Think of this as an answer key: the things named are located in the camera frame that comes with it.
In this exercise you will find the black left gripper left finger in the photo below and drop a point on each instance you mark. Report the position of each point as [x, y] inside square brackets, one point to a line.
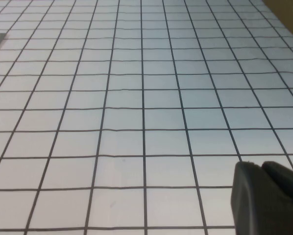
[249, 200]

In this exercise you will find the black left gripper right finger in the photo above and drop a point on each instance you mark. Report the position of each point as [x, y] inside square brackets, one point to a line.
[283, 176]

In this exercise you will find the white grid-patterned tablecloth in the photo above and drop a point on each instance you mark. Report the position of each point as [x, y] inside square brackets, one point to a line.
[127, 117]

